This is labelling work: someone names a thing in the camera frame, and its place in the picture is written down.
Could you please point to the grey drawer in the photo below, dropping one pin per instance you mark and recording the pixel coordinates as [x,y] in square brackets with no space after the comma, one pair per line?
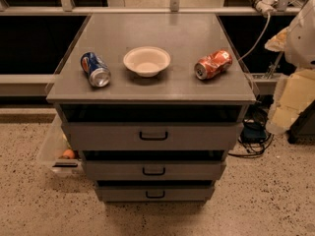
[154,194]
[154,170]
[152,136]

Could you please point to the metal window railing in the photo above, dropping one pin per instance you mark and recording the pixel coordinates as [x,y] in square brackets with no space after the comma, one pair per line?
[138,10]

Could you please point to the white paper bowl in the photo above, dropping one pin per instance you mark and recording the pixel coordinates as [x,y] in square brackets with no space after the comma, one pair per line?
[146,61]

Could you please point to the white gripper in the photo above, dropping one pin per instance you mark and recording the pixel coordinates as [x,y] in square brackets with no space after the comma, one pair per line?
[302,38]

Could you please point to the clear plastic storage bin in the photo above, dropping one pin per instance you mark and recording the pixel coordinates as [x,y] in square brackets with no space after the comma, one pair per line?
[52,149]

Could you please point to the grey top drawer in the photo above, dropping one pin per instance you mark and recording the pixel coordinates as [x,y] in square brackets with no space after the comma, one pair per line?
[152,136]

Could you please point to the grey bottom drawer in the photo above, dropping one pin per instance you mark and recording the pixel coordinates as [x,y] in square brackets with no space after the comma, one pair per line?
[154,194]

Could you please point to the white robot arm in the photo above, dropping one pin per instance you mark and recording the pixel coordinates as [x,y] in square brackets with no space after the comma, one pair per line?
[305,124]

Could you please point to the grey middle drawer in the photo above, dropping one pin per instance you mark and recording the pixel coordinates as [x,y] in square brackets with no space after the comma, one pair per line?
[154,170]

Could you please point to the white power strip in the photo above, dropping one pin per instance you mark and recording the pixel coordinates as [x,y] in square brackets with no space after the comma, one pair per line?
[265,7]

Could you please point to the orange fruit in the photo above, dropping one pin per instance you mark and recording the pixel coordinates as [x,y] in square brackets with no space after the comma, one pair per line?
[68,154]

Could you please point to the blue soda can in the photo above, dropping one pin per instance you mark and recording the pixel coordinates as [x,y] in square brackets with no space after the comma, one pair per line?
[96,70]

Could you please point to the crushed orange soda can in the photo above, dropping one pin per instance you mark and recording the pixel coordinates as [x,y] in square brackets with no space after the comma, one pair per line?
[213,64]

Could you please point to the grey drawer cabinet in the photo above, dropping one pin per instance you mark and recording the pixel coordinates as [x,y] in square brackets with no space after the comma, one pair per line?
[174,95]

